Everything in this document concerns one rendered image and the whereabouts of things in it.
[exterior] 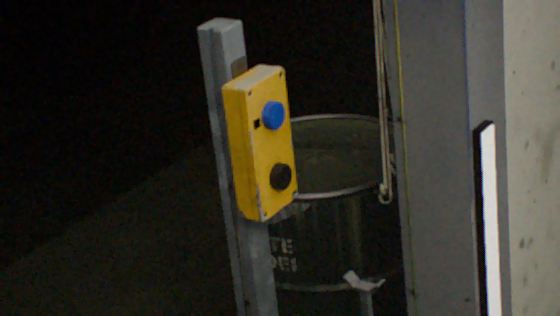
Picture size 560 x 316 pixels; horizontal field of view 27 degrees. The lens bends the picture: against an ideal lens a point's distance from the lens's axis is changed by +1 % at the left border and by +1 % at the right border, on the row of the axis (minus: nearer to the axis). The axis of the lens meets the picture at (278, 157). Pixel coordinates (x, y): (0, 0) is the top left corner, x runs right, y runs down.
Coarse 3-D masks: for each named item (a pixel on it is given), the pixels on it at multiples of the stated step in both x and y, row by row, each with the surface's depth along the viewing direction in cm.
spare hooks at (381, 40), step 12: (384, 12) 243; (384, 36) 247; (384, 48) 248; (384, 96) 250; (384, 108) 251; (384, 144) 254; (384, 156) 255; (384, 168) 256; (384, 180) 257; (384, 192) 256
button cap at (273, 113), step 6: (270, 102) 200; (276, 102) 199; (264, 108) 199; (270, 108) 198; (276, 108) 199; (282, 108) 201; (264, 114) 199; (270, 114) 198; (276, 114) 199; (282, 114) 201; (264, 120) 199; (270, 120) 198; (276, 120) 200; (282, 120) 201; (264, 126) 200; (270, 126) 199; (276, 126) 200
